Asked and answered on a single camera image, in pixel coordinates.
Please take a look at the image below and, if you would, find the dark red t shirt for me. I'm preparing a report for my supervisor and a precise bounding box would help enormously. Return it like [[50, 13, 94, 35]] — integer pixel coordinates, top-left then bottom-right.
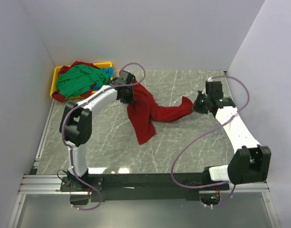
[[51, 61, 109, 102]]

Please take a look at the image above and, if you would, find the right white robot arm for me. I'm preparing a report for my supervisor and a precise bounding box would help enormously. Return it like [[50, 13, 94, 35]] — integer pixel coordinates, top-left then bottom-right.
[[194, 81, 272, 185]]

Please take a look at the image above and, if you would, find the aluminium frame rail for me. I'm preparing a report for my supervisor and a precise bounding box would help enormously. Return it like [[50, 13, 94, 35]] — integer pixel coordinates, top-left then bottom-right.
[[9, 102, 280, 228]]

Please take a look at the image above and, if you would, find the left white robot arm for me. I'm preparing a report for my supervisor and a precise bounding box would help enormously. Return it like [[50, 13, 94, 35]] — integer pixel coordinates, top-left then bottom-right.
[[59, 70, 136, 191]]

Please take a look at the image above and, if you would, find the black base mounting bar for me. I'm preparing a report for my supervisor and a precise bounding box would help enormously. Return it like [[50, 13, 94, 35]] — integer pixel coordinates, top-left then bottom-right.
[[60, 173, 230, 205]]

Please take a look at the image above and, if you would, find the green t shirt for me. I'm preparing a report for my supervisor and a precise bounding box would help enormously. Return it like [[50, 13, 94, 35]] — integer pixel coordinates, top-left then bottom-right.
[[56, 65, 110, 98]]

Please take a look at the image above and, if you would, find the blue t shirt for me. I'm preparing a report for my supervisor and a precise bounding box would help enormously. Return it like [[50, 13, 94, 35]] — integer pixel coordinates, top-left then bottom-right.
[[101, 67, 114, 79]]

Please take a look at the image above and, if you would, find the yellow plastic bin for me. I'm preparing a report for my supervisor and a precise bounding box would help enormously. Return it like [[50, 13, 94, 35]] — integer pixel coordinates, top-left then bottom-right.
[[50, 61, 113, 102]]

